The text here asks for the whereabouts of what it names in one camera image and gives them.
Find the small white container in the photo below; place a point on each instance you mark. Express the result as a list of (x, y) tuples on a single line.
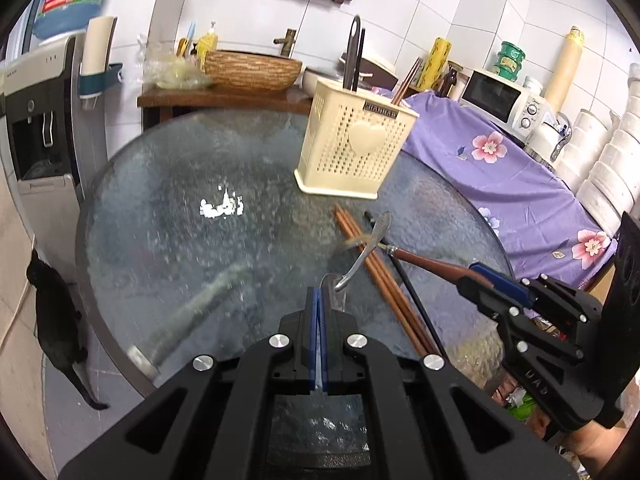
[(531, 84)]

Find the bronze faucet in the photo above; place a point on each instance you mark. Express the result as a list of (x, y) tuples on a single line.
[(287, 45)]

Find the bundle of wooden chopsticks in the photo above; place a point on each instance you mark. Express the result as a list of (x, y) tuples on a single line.
[(405, 85)]

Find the clear plastic bag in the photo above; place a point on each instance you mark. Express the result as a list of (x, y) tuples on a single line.
[(170, 72)]

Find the black chopstick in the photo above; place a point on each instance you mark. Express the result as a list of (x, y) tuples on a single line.
[(359, 60), (411, 295)]

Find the wide stacks of white bowls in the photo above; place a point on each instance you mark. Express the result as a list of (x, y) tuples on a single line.
[(617, 170)]

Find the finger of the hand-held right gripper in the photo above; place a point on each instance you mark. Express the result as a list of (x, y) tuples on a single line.
[(482, 297), (500, 282)]

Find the stainless steel spoon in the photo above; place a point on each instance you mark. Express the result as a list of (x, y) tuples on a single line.
[(367, 250)]

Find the brown wooden chopstick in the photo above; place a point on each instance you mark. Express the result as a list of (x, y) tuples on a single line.
[(400, 300), (391, 300)]

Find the white paper cup tube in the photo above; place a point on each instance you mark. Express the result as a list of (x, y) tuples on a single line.
[(97, 45)]

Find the person's right forearm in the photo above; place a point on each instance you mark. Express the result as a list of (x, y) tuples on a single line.
[(595, 442)]

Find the white and brown rice cooker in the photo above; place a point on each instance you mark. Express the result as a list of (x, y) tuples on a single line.
[(377, 62)]

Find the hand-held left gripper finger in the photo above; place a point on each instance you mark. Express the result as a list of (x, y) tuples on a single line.
[(313, 330), (323, 330)]

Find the yellow roll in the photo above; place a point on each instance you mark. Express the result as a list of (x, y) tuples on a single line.
[(435, 65)]

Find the purple floral cloth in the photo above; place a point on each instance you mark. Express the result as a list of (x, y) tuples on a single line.
[(500, 185)]

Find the teal cup holder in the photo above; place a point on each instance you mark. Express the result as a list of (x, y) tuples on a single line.
[(100, 85)]

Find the blue toothbrush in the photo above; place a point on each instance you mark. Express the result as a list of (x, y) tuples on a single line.
[(188, 37)]

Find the cream plastic utensil holder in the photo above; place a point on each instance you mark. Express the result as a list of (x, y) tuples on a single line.
[(350, 160)]

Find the wooden counter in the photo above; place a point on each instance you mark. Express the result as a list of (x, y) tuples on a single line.
[(225, 97)]

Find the white microwave oven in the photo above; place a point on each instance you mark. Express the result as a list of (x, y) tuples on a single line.
[(490, 92)]

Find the white kettle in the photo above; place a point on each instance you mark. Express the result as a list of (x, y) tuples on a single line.
[(542, 137)]

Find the narrow stack of white bowls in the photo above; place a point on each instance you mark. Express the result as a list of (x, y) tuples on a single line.
[(587, 145)]

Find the black cat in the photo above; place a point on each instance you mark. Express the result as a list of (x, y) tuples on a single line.
[(55, 325)]

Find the brown glass bottle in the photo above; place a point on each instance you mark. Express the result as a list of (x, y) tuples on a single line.
[(451, 82)]

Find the woven pattern basin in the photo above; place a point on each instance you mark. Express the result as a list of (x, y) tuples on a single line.
[(250, 72)]

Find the grey water dispenser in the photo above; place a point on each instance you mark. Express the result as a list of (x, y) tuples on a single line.
[(35, 85)]

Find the blue water jug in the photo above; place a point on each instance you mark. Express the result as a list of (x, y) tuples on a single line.
[(70, 5)]

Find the yellow dish soap bottle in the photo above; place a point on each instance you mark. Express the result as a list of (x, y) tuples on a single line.
[(206, 45)]

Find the white pot with glass lid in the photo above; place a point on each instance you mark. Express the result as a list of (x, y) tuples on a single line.
[(311, 79)]

